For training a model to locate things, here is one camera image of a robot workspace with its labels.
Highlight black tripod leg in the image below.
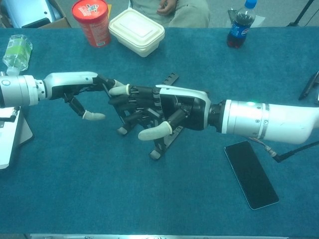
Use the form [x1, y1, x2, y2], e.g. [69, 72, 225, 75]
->
[286, 0, 317, 27]

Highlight white plastic device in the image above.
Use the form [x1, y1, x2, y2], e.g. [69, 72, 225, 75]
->
[3, 0, 65, 28]

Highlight black smartphone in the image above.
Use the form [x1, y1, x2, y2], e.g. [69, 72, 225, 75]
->
[223, 140, 280, 211]

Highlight cola bottle blue label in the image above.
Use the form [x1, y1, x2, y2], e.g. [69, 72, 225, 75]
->
[226, 0, 257, 49]

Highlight black folding laptop stand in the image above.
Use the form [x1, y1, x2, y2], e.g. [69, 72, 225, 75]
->
[117, 71, 185, 161]

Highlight long thin metal rod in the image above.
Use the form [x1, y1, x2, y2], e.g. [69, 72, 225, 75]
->
[29, 233, 291, 239]

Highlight black flat device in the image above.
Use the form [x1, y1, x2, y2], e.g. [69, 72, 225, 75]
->
[298, 71, 319, 101]

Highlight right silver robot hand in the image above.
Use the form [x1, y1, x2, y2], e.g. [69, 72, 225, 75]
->
[108, 83, 212, 141]

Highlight seated person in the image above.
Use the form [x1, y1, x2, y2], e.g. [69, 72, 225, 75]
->
[129, 0, 211, 28]

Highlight blue felt table cloth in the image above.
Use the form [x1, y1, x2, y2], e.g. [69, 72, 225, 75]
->
[0, 27, 319, 236]

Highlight white product box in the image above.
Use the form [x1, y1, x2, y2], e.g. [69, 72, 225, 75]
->
[0, 108, 21, 170]

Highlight cardboard box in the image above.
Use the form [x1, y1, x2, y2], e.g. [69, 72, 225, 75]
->
[0, 0, 72, 29]

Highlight clear water bottle green label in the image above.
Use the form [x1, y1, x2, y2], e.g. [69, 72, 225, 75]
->
[2, 34, 33, 76]

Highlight cream lidded food container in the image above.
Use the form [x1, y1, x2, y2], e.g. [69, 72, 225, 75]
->
[108, 7, 165, 58]

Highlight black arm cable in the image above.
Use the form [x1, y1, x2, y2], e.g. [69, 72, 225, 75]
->
[249, 136, 319, 164]

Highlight orange snack canister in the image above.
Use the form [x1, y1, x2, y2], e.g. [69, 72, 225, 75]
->
[71, 0, 112, 48]

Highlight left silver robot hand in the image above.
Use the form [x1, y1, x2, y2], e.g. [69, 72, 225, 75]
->
[42, 71, 118, 121]

